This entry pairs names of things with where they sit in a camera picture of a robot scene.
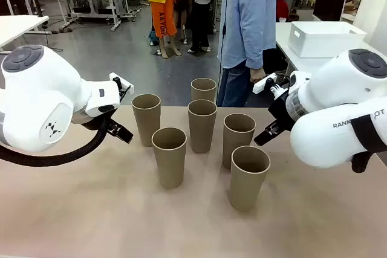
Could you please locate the person's left forearm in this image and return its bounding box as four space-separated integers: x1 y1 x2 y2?
245 10 278 71

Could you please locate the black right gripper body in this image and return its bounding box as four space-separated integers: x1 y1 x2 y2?
267 88 296 132

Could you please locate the white plastic basket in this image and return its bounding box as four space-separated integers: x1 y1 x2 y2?
287 21 368 59

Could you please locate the mannequin in yellow and orange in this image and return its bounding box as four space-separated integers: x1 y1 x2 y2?
135 0 182 59

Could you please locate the person's left hand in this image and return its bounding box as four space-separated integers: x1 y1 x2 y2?
250 67 267 84

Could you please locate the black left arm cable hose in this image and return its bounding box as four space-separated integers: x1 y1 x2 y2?
0 115 111 167

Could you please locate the large white side table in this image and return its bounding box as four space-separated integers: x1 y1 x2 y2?
275 22 387 76

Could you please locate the tan paper cup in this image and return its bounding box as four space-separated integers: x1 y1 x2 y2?
190 77 218 105
187 99 218 154
223 112 257 170
151 127 187 190
230 145 271 213
131 93 162 147

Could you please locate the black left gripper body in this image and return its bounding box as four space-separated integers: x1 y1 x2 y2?
79 111 117 131

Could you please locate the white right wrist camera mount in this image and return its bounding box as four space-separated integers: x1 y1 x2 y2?
253 72 291 98

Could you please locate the person in blue shirt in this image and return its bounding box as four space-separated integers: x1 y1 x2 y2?
216 0 278 108

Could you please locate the black right arm cable sleeve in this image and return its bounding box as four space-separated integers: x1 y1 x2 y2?
350 114 387 174

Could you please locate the black monitor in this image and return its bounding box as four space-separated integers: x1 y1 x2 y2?
313 0 348 23

